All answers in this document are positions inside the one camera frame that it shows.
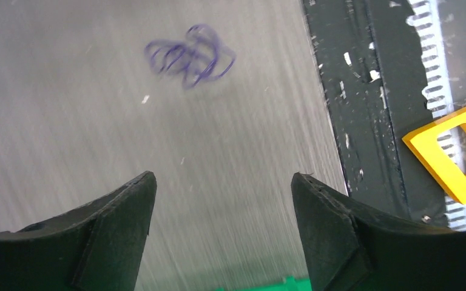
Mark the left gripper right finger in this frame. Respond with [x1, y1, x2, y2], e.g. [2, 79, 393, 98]
[291, 173, 466, 290]

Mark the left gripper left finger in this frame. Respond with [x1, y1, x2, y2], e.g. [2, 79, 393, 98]
[0, 172, 157, 290]

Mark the purple thin wire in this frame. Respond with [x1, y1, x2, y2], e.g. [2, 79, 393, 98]
[143, 23, 237, 90]

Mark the green six-compartment tray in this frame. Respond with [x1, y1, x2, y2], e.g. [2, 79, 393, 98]
[235, 276, 312, 291]

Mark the yellow triangular plastic piece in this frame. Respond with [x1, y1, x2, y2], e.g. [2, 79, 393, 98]
[402, 95, 466, 206]

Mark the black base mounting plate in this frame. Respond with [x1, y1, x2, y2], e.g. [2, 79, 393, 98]
[303, 1, 448, 227]

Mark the white slotted cable duct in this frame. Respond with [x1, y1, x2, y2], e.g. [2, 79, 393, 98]
[407, 0, 466, 231]

